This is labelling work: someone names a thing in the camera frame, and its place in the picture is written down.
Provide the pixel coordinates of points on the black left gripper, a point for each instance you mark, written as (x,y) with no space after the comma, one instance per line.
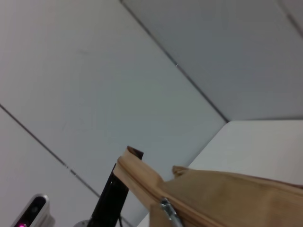
(106,210)

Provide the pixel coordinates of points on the silver metal zipper pull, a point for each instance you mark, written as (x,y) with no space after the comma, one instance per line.
(169,209)

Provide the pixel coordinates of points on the khaki canvas food bag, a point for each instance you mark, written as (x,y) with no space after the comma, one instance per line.
(225,198)

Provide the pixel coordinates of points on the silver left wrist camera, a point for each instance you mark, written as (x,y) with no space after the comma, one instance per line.
(35,212)

